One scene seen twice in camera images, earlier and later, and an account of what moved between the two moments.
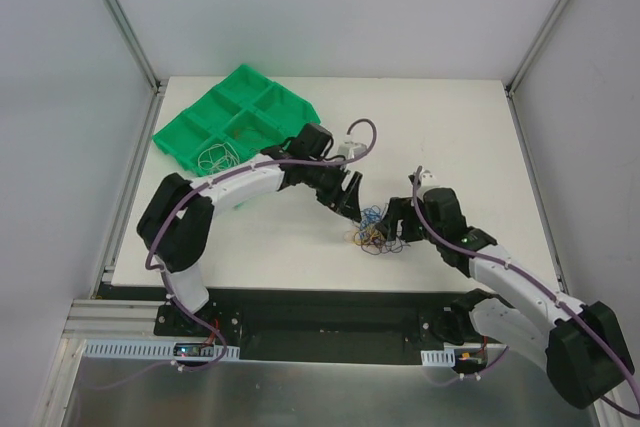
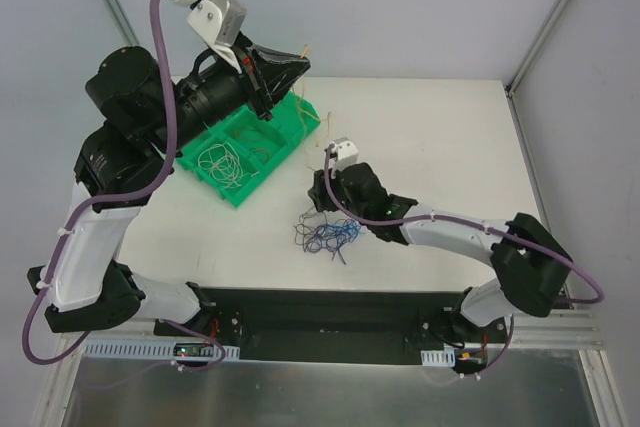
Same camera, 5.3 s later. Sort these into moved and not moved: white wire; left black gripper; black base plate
Moved: left black gripper
Not moved: black base plate; white wire
